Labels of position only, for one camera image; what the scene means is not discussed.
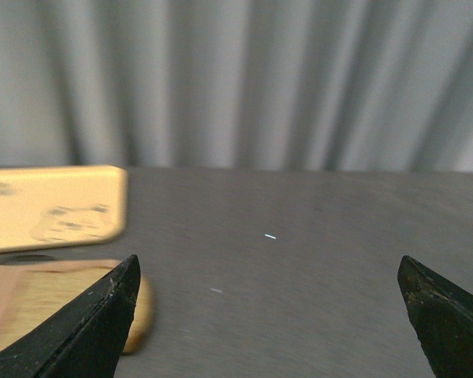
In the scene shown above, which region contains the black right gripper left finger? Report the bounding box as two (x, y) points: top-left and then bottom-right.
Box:
(0, 254), (141, 377)

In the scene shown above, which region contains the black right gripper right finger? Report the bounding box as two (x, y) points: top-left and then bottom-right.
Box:
(397, 255), (473, 377)

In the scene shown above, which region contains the bamboo cutting board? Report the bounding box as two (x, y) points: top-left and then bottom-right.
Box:
(0, 258), (155, 360)

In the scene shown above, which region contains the yellow bear tray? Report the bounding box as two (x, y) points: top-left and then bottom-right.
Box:
(0, 165), (128, 254)

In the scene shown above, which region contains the grey curtain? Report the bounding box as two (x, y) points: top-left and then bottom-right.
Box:
(0, 1), (473, 172)

